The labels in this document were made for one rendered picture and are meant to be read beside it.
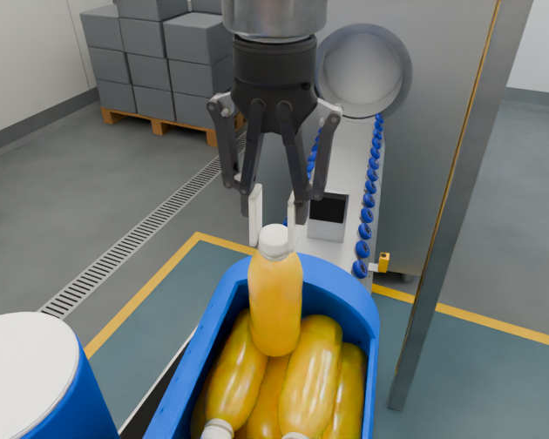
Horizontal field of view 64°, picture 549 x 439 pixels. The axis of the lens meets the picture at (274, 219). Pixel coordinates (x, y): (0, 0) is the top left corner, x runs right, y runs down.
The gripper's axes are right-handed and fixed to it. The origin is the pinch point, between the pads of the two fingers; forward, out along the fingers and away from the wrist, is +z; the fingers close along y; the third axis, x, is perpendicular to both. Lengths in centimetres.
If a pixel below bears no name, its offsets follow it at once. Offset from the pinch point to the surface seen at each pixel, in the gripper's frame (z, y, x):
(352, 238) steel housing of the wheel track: 44, -8, -56
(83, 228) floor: 136, 160, -142
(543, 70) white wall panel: 100, -153, -428
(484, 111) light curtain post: 10, -33, -67
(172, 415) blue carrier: 17.2, 7.8, 16.2
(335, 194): 29, -2, -53
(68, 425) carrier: 40, 32, 11
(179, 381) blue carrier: 18.4, 9.2, 11.3
